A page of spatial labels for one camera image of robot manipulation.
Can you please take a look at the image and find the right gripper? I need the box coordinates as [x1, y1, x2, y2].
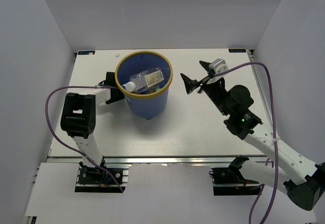
[180, 60, 231, 116]

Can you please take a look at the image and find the large clear labelled bottle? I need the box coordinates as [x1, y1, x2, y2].
[122, 68, 165, 93]

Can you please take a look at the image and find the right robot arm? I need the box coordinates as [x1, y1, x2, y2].
[180, 59, 324, 211]

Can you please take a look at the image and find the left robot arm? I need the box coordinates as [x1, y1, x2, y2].
[60, 72, 124, 183]

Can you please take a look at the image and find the blue plastic bin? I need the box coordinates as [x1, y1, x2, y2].
[115, 51, 173, 119]

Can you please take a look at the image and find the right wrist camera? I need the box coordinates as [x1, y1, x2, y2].
[208, 58, 229, 84]

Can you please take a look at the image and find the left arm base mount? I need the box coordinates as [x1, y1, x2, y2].
[75, 162, 127, 193]

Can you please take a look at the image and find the aluminium table frame rail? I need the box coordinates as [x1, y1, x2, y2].
[35, 48, 289, 168]

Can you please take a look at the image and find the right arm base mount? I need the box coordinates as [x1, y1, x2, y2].
[209, 155, 262, 196]

